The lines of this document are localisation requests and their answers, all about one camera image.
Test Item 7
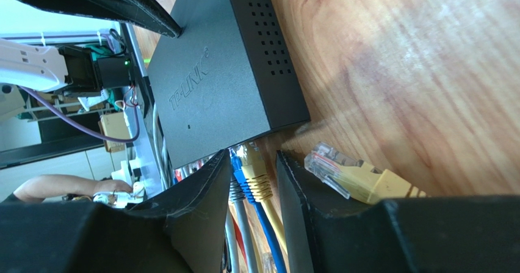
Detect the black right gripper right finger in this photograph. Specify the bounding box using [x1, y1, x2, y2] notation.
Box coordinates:
[276, 151, 519, 272]

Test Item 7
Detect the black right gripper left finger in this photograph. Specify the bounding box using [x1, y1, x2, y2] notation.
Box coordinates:
[1, 149, 232, 272]

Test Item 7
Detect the black network switch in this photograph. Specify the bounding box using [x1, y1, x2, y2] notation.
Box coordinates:
[147, 0, 310, 169]

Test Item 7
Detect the person hand in background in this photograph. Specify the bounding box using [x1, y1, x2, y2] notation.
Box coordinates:
[4, 174, 133, 203]

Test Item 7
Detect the blue ethernet cable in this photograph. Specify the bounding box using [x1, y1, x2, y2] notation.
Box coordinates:
[229, 150, 289, 273]

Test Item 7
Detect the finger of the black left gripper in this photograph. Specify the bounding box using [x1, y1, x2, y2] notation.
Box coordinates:
[16, 0, 182, 38]

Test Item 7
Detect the yellow ethernet cable port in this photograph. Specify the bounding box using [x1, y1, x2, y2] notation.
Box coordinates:
[233, 142, 287, 253]
[304, 142, 428, 205]

